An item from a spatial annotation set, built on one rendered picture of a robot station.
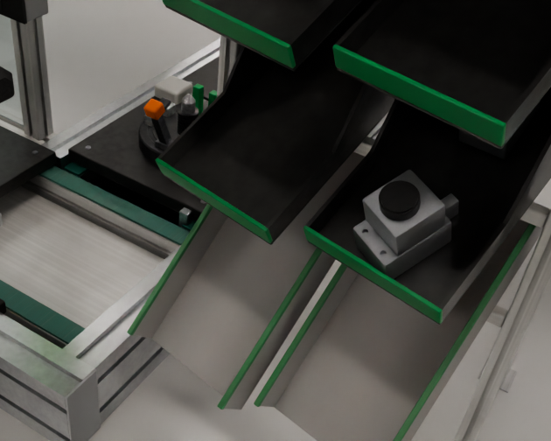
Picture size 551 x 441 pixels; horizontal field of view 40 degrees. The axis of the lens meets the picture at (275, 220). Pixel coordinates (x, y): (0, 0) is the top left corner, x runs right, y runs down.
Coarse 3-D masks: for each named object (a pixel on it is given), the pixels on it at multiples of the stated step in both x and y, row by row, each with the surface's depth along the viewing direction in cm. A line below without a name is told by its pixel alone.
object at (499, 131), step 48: (384, 0) 53; (432, 0) 55; (480, 0) 54; (528, 0) 53; (336, 48) 51; (384, 48) 53; (432, 48) 52; (480, 48) 52; (528, 48) 51; (432, 96) 48; (480, 96) 50; (528, 96) 46
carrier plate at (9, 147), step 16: (0, 128) 110; (0, 144) 107; (16, 144) 107; (32, 144) 107; (0, 160) 104; (16, 160) 104; (32, 160) 104; (48, 160) 106; (0, 176) 101; (16, 176) 101; (32, 176) 104; (0, 192) 100
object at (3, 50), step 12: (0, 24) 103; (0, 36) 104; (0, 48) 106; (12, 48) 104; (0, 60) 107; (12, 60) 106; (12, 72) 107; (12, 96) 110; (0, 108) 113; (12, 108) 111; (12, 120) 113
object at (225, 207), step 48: (240, 96) 71; (288, 96) 70; (336, 96) 69; (384, 96) 65; (192, 144) 69; (240, 144) 68; (288, 144) 67; (336, 144) 63; (192, 192) 66; (240, 192) 66; (288, 192) 65
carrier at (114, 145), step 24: (168, 96) 119; (192, 96) 107; (216, 96) 110; (120, 120) 114; (144, 120) 110; (168, 120) 112; (192, 120) 108; (96, 144) 109; (120, 144) 109; (144, 144) 107; (168, 144) 106; (96, 168) 106; (120, 168) 105; (144, 168) 106; (144, 192) 103; (168, 192) 102; (192, 216) 101
